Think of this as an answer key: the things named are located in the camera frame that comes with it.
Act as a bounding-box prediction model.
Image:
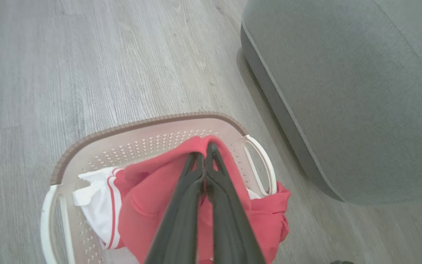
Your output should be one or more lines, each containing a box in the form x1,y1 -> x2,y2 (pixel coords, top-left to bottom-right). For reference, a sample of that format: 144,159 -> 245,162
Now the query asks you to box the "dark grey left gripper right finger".
205,142 -> 266,264

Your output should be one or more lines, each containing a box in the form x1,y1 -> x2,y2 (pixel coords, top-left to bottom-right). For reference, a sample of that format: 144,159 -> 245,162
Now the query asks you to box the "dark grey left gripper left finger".
144,153 -> 205,264

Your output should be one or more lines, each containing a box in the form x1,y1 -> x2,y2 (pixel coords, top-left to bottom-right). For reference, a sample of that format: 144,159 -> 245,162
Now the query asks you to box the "plain red garment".
118,135 -> 291,264

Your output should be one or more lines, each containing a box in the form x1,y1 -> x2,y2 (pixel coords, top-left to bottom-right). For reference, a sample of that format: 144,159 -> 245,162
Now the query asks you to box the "white garment with red trim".
73,167 -> 123,250

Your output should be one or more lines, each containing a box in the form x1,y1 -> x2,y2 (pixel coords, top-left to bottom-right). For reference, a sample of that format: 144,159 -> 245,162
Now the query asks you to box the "beige perforated laundry basket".
41,112 -> 278,264

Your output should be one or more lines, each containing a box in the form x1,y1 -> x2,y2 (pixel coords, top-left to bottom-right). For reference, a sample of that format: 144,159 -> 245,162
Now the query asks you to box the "plain white cloth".
103,247 -> 140,264

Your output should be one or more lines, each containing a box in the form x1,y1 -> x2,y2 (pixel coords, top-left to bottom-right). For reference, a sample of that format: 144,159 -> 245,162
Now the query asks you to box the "grey fabric sofa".
240,0 -> 422,206

